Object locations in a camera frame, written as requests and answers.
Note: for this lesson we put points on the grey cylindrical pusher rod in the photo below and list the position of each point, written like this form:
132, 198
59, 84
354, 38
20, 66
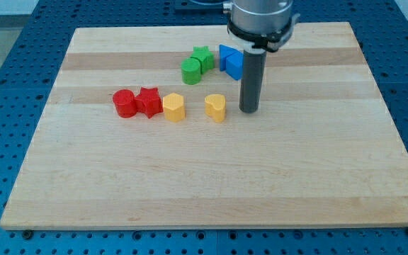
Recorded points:
251, 82

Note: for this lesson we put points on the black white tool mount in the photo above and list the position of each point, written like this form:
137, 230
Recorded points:
269, 42

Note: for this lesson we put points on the yellow heart block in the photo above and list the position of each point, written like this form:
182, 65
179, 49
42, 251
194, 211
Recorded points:
215, 107

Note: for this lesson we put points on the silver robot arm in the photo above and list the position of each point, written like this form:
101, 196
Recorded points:
260, 27

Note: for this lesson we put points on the blue rounded block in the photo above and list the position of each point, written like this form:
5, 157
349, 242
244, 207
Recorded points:
234, 65

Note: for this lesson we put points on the blue triangle block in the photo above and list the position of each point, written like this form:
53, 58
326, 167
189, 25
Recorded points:
224, 53

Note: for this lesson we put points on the green star block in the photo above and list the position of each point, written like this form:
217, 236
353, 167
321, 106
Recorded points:
205, 58

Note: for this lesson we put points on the green cylinder block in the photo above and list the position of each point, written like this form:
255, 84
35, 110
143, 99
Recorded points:
190, 71

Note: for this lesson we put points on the yellow hexagon block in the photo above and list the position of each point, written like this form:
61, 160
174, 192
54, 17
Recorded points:
174, 107

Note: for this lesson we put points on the red star block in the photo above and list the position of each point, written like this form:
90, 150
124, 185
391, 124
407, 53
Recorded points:
149, 102

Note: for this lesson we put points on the wooden board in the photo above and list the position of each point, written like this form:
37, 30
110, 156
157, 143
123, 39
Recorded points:
322, 150

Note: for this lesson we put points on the red cylinder block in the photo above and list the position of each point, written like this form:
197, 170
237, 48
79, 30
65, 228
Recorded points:
124, 102

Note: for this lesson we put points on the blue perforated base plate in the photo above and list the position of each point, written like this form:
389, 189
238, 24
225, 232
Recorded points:
29, 71

